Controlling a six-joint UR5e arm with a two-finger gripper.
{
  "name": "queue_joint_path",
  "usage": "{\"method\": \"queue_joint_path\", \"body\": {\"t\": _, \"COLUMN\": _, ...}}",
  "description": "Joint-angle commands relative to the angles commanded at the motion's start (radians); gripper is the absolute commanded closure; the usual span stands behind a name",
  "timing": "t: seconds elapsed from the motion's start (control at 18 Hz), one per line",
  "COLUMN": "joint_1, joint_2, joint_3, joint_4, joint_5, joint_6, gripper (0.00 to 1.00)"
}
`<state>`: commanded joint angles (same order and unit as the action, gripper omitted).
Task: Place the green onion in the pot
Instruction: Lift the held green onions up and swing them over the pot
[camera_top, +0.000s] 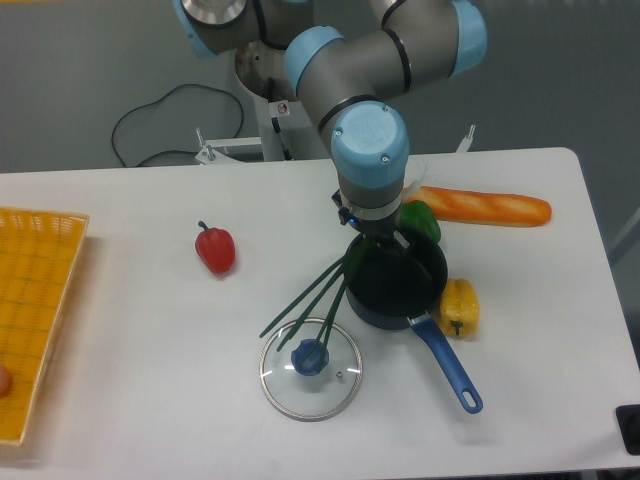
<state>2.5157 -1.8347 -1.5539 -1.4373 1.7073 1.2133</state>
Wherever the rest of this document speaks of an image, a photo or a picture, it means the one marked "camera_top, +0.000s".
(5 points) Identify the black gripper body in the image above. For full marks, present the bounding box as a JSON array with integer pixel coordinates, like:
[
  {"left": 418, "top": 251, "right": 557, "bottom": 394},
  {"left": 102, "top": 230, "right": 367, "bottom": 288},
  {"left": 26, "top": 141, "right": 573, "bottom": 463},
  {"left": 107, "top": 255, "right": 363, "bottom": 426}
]
[{"left": 336, "top": 192, "right": 411, "bottom": 252}]

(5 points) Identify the green onion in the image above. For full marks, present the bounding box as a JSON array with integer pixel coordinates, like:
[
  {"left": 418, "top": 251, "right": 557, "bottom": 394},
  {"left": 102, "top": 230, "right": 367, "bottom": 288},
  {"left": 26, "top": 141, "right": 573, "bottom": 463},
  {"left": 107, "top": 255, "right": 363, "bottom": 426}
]
[{"left": 259, "top": 160, "right": 432, "bottom": 363}]

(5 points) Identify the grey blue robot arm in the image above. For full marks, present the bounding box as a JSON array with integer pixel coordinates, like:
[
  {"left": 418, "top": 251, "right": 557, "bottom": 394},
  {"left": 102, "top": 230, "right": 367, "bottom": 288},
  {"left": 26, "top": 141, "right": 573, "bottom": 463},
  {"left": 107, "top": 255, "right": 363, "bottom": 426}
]
[{"left": 174, "top": 1, "right": 487, "bottom": 239}]

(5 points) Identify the green bell pepper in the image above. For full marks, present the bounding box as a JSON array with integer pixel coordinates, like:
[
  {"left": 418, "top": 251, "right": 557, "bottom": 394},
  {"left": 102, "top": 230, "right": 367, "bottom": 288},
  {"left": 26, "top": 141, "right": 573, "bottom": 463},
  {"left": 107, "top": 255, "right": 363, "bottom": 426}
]
[{"left": 399, "top": 200, "right": 441, "bottom": 243}]

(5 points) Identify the dark blue saucepan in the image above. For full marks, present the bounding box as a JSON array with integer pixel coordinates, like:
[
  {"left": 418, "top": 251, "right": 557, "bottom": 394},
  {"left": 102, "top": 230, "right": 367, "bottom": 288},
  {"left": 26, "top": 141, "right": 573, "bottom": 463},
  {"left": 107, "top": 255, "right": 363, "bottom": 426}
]
[{"left": 346, "top": 228, "right": 483, "bottom": 414}]

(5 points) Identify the orange baguette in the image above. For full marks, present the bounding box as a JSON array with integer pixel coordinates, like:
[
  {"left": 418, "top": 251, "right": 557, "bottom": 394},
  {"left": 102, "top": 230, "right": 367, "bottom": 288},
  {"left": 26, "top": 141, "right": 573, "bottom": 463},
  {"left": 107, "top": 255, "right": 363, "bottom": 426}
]
[{"left": 408, "top": 186, "right": 552, "bottom": 227}]

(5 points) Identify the yellow bell pepper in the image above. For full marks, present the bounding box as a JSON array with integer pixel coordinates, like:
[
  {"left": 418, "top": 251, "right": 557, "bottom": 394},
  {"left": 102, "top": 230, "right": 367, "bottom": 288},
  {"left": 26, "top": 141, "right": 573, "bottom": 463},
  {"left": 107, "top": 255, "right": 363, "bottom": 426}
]
[{"left": 437, "top": 279, "right": 480, "bottom": 338}]

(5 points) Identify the glass lid blue knob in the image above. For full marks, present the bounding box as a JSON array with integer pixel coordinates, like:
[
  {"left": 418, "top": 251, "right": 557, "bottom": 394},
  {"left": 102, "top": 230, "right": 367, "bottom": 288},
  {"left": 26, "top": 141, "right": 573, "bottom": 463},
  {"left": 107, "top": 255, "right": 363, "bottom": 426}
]
[{"left": 259, "top": 318, "right": 364, "bottom": 422}]

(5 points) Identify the red bell pepper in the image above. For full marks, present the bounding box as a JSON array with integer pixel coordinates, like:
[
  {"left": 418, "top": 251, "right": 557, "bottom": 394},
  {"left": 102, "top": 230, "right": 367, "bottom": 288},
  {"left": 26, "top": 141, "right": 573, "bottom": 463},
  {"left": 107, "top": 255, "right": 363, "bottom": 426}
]
[{"left": 195, "top": 220, "right": 236, "bottom": 275}]

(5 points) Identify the black device at table edge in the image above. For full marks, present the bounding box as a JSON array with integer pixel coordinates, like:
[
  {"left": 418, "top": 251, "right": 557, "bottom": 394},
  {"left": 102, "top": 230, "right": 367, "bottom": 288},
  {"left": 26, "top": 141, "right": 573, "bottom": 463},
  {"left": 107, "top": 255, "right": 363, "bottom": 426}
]
[{"left": 615, "top": 404, "right": 640, "bottom": 456}]

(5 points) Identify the yellow wicker basket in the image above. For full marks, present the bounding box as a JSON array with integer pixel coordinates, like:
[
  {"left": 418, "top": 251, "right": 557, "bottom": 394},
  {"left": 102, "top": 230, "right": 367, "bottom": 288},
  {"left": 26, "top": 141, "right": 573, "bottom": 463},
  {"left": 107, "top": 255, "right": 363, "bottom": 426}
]
[{"left": 1, "top": 207, "right": 90, "bottom": 446}]

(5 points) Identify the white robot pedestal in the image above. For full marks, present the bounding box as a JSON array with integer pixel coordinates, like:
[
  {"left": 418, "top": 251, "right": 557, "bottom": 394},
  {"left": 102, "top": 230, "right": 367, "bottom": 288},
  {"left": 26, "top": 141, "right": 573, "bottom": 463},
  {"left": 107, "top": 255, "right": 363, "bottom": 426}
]
[{"left": 234, "top": 39, "right": 331, "bottom": 162}]

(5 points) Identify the white table clamp bracket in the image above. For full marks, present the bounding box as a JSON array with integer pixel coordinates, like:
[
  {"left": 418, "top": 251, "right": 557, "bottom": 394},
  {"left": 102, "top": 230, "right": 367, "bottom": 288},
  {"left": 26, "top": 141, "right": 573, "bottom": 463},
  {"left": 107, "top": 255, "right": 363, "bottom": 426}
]
[{"left": 194, "top": 127, "right": 264, "bottom": 165}]

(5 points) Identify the black cable on floor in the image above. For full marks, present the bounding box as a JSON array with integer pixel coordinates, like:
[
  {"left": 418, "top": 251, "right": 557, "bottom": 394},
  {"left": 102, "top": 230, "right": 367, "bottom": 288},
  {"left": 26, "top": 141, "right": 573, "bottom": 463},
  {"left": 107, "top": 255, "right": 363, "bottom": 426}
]
[{"left": 110, "top": 83, "right": 245, "bottom": 168}]

